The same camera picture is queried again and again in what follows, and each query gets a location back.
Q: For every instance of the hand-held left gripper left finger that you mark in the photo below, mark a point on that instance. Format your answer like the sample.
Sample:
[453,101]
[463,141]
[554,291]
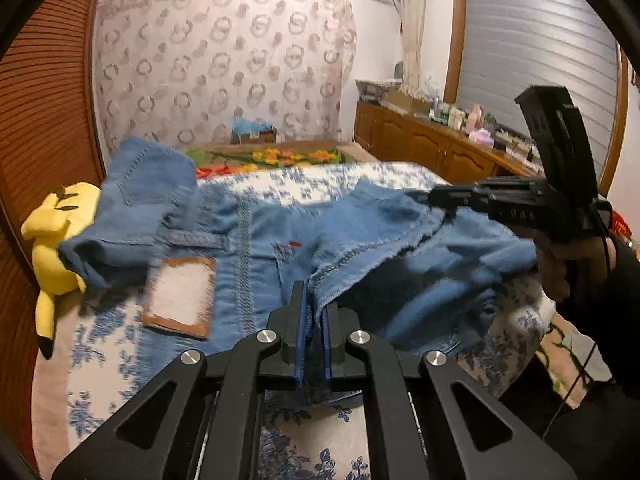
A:
[300,340]

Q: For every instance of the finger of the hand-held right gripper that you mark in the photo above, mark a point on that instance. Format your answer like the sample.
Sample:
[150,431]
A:
[465,197]

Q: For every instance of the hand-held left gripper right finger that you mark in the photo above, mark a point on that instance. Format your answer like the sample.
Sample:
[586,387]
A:
[327,345]

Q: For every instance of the blue denim pants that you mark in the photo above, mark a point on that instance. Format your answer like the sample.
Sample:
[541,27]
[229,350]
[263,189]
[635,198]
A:
[240,240]

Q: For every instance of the person's right forearm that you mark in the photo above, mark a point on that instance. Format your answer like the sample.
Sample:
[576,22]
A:
[610,310]

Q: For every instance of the person's right hand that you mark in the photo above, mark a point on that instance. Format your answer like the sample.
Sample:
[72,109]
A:
[575,265]

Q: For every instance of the pink tissue box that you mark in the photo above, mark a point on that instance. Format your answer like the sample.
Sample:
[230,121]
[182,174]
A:
[479,135]

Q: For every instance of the wooden sideboard cabinet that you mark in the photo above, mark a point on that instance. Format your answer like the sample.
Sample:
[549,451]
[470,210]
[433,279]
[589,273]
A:
[410,140]

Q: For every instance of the white bottle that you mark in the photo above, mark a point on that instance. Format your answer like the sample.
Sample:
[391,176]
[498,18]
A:
[456,117]

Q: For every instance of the pink bottle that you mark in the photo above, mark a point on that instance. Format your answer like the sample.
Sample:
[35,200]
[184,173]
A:
[475,116]

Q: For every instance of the blue floral bedsheet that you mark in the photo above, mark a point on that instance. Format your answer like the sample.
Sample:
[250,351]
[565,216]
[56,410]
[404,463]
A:
[310,440]

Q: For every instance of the open cardboard box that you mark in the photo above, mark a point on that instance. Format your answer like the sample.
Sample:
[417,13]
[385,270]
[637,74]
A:
[405,104]

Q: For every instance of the stack of papers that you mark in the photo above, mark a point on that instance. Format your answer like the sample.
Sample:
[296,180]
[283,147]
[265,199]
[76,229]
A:
[372,91]

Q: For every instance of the grey window blind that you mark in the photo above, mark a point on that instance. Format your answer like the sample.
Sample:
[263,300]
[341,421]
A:
[525,35]

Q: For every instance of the beige tied curtain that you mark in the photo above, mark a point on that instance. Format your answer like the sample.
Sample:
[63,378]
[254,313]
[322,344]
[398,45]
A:
[412,25]

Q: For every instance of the yellow plush toy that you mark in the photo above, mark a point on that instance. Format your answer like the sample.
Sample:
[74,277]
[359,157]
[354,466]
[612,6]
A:
[55,260]

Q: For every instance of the circle patterned sheer curtain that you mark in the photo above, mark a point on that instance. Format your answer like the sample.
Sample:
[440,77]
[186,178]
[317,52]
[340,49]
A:
[225,60]

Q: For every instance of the wooden slatted wardrobe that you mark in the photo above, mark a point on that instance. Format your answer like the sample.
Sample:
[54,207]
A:
[50,110]

